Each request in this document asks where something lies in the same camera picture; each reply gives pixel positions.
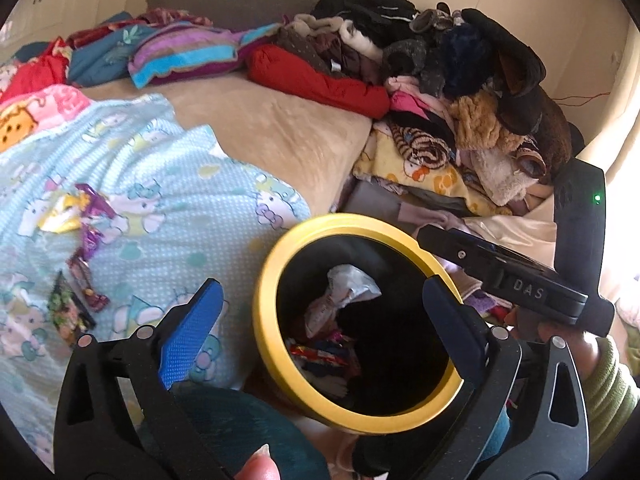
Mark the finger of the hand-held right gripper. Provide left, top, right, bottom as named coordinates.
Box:
left=416, top=224, right=502, bottom=287

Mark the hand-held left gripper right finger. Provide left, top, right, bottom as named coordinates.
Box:
left=414, top=275, right=589, bottom=480

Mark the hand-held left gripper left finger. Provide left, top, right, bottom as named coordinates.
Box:
left=52, top=277, right=237, bottom=480

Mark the black yellow-rimmed trash bin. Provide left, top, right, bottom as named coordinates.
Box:
left=251, top=212, right=467, bottom=437

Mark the red snack wrapper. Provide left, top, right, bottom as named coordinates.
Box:
left=286, top=330, right=362, bottom=370
left=66, top=252, right=112, bottom=313

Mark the person's green sleeved right forearm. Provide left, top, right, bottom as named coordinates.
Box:
left=580, top=335, right=640, bottom=463

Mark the person's right hand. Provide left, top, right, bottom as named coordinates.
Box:
left=504, top=305, right=603, bottom=378

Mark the person's left hand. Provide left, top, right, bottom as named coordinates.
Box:
left=234, top=444, right=282, bottom=480

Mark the white cloth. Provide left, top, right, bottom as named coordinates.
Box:
left=467, top=199, right=559, bottom=263

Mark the grey folded cloth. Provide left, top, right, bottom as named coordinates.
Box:
left=342, top=179, right=468, bottom=233

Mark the yellow printed blanket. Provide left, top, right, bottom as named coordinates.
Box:
left=352, top=125, right=501, bottom=217

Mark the person's teal clothing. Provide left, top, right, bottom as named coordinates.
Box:
left=137, top=387, right=332, bottom=480

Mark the brown white striped garment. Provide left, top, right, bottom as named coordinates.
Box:
left=389, top=122, right=457, bottom=173

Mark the green black wrapper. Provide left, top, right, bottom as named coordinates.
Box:
left=49, top=270, right=97, bottom=348

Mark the tan fuzzy garment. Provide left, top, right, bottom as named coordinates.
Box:
left=447, top=90, right=523, bottom=153

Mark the light blue cat printed blanket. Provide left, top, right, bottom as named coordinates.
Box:
left=0, top=91, right=315, bottom=467

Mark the pink garment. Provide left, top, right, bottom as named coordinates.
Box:
left=387, top=76, right=458, bottom=117

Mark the purple foil wrapper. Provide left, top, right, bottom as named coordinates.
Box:
left=74, top=182, right=120, bottom=232

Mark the dark brown plush garment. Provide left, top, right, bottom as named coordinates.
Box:
left=460, top=7, right=573, bottom=186

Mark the gold white wrapper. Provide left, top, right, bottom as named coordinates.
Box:
left=39, top=194, right=84, bottom=234

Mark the dark blue fuzzy garment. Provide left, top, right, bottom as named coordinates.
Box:
left=437, top=22, right=501, bottom=101

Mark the grey dotted garment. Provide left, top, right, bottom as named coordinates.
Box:
left=382, top=35, right=432, bottom=77

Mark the red garment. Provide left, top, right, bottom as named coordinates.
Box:
left=245, top=43, right=392, bottom=120

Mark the beige blanket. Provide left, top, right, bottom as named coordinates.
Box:
left=81, top=71, right=374, bottom=212

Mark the white fleece garment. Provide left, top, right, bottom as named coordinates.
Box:
left=292, top=12, right=392, bottom=68

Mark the pink bear printed blanket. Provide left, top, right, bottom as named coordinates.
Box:
left=0, top=83, right=94, bottom=155

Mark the blue leaf printed blanket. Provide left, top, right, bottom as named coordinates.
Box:
left=66, top=11, right=162, bottom=87

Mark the red floral blanket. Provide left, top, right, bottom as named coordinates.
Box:
left=0, top=36, right=69, bottom=105

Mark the red cable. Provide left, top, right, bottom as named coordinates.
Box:
left=554, top=91, right=612, bottom=108

